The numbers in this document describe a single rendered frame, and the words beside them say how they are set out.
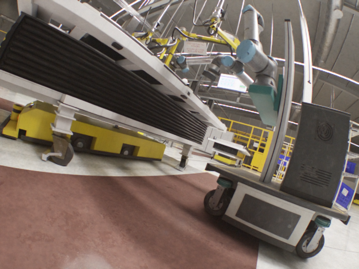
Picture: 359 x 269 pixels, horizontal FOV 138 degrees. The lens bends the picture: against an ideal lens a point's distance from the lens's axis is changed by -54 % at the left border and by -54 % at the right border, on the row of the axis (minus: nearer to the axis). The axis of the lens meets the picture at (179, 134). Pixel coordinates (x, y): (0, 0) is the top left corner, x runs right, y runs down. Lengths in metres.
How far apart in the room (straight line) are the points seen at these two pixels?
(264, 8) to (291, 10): 1.86
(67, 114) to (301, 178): 1.32
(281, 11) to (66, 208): 12.16
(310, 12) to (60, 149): 12.14
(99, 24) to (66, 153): 0.74
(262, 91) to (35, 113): 1.49
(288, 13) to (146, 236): 12.12
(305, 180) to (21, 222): 1.18
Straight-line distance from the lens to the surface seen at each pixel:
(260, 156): 10.98
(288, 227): 0.85
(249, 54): 0.95
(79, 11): 0.82
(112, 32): 0.84
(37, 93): 1.07
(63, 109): 0.93
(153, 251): 0.58
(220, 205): 0.99
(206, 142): 10.95
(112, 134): 1.41
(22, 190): 0.73
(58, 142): 0.98
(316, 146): 0.91
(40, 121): 1.21
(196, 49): 2.25
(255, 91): 0.96
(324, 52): 10.51
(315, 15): 11.88
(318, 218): 0.95
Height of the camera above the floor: 0.41
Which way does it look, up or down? 1 degrees up
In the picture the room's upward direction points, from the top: 20 degrees clockwise
